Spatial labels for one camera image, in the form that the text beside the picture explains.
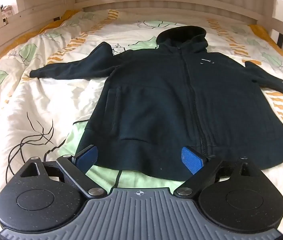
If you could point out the black rail padding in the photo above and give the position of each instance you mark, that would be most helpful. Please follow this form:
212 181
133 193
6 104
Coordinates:
281 42

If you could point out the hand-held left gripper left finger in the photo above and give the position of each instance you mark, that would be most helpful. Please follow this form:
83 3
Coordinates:
87 158

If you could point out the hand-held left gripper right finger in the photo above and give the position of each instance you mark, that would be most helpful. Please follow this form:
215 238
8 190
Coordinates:
191 159

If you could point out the black zip hoodie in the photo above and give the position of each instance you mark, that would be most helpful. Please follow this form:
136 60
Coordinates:
161 105

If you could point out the white leaf printed duvet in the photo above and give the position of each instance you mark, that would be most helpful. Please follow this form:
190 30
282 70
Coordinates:
44 100

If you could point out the background shelf clutter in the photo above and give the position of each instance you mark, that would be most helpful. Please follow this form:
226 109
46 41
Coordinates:
6 13

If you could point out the yellow bed sheet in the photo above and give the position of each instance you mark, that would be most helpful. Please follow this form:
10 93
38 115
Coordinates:
259 31

